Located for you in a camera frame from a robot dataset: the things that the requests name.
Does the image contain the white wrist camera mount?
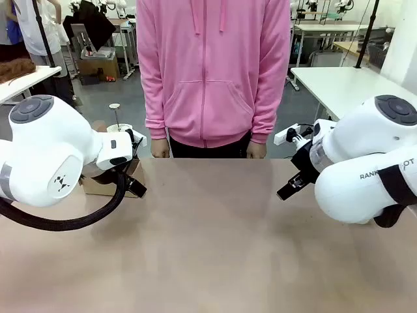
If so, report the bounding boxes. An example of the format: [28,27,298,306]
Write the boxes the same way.
[125,128,148,149]
[274,123,315,146]

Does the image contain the black strap on arm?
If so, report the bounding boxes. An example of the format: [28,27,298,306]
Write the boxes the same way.
[373,164,417,229]

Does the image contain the white table with fur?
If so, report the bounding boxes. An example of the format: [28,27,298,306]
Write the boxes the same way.
[0,65,63,106]

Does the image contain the pink hoodie torso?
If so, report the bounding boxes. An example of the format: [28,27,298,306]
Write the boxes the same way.
[136,0,292,149]

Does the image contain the black sleeved arm cable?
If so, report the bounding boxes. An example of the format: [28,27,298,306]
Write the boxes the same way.
[0,161,128,233]

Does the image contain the bystander in white shirt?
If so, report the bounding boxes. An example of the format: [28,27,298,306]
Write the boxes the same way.
[14,0,71,68]

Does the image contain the person's left hand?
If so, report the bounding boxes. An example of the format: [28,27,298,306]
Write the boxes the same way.
[246,140,268,160]

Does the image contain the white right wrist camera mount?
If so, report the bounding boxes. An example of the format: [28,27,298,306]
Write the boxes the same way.
[274,123,315,146]

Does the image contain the large white side table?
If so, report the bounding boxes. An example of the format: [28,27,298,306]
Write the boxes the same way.
[289,66,417,125]

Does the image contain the brown cardboard cup carrier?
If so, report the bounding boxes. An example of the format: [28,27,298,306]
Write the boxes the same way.
[79,120,146,199]

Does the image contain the black trousers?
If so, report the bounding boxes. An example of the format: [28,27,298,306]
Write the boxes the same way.
[169,129,253,159]

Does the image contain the black wire basket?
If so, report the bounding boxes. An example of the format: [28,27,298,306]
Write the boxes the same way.
[366,43,389,71]

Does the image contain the person's right forearm pink sleeve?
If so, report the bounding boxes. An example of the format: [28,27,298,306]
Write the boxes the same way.
[137,58,171,140]

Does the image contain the black camera pole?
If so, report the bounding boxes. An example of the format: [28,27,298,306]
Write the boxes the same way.
[31,0,58,68]
[354,0,381,70]

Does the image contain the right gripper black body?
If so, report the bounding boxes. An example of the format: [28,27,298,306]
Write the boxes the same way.
[290,139,323,186]

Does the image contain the white round stand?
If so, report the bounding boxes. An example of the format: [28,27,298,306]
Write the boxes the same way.
[109,103,121,127]

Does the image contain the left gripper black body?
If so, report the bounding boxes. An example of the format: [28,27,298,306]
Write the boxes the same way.
[93,168,126,188]

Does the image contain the bystander in blue shirt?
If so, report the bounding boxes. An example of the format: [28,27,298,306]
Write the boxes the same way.
[0,0,24,63]

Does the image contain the brown cardboard box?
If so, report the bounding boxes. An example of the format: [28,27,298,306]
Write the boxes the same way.
[79,46,121,80]

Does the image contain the wooden background table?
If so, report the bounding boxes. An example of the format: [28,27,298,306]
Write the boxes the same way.
[332,40,371,68]

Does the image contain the white plastic lid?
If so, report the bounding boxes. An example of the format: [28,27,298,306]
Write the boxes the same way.
[106,123,133,133]

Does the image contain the brown fur piece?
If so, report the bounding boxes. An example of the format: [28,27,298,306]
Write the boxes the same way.
[0,58,36,84]

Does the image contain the person's right hand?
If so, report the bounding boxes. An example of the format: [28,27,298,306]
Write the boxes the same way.
[151,137,171,159]

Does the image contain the black hanging garment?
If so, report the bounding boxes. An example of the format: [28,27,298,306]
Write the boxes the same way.
[63,0,117,52]

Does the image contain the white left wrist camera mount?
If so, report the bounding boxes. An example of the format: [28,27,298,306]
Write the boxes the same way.
[125,128,148,149]

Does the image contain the white background workbench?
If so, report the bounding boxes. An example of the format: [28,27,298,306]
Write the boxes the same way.
[294,22,373,66]

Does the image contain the person's left forearm pink sleeve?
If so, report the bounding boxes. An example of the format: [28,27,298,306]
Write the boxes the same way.
[251,58,291,145]

